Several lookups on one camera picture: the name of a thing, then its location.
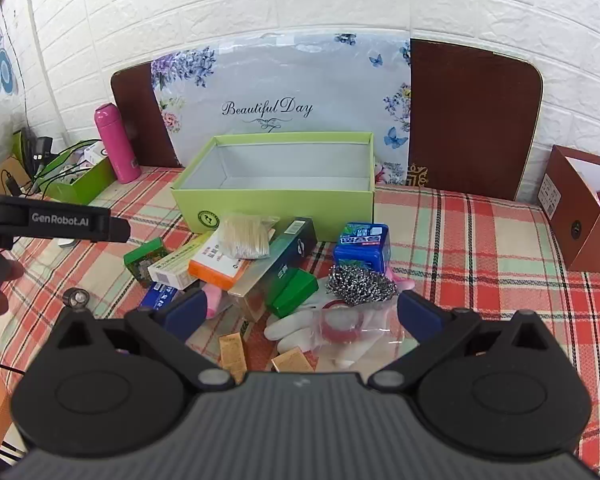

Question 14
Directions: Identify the long black and green box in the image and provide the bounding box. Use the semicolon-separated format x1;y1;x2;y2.
227;217;318;306

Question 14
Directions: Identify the steel wool scrubber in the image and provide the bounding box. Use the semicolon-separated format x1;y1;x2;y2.
326;262;398;306

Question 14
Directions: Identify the orange and white medicine box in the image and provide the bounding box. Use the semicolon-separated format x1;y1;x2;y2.
187;242;253;291

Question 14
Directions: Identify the small blue box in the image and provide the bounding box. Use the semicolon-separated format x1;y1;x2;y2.
137;281;181;311

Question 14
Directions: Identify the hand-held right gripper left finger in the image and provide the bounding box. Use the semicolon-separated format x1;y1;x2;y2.
55;287;235;393

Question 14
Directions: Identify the black charger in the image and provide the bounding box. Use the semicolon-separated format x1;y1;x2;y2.
22;130;53;176

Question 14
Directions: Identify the small plain green box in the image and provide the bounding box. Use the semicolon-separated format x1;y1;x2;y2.
266;267;320;318

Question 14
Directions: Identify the small green storage box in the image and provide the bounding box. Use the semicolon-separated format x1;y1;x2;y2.
45;140;117;206

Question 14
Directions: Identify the red tape roll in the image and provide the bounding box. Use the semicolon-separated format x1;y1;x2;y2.
321;300;368;343

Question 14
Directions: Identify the light green cardboard box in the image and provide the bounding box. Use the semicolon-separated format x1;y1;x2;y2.
170;131;377;242

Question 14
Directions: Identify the wall poster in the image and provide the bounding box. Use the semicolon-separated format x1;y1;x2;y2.
0;25;21;106

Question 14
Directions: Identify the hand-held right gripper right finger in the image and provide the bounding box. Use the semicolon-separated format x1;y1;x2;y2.
369;291;553;392

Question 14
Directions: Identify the plaid tablecloth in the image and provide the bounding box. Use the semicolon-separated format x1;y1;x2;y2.
0;165;600;478

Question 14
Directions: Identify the white glove with pink cuff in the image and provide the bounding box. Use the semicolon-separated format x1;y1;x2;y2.
202;282;223;320
265;267;411;368

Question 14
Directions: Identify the white and green medicine box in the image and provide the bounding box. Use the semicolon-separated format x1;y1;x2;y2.
147;230;221;291

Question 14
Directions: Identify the blue wipes packet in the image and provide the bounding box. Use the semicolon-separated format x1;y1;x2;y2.
333;222;391;276

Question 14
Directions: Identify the clear plastic cup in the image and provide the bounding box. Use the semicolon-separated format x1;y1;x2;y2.
312;302;418;361

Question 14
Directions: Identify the tan sachet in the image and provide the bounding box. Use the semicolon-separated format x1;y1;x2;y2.
218;332;248;385
271;347;316;374

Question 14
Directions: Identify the floral printed board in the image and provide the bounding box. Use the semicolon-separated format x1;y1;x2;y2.
151;32;412;186

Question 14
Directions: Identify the black cable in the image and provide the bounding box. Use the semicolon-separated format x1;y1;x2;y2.
2;140;103;197

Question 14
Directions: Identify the brown wooden board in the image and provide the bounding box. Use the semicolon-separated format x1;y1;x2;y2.
111;37;545;202

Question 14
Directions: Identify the small round metal object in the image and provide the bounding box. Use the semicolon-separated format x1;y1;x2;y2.
62;287;91;311

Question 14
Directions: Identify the pink thermos bottle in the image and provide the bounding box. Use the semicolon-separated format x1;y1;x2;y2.
94;103;142;184

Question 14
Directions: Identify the bag of toothpicks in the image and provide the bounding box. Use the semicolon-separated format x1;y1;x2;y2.
215;212;281;261

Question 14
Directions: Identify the red-brown cardboard box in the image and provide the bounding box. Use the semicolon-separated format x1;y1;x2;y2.
537;145;600;273

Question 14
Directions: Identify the dark green patterned box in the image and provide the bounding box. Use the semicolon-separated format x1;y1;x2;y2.
123;237;171;288

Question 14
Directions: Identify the tan cardboard box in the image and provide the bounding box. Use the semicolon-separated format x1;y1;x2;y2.
0;157;33;198

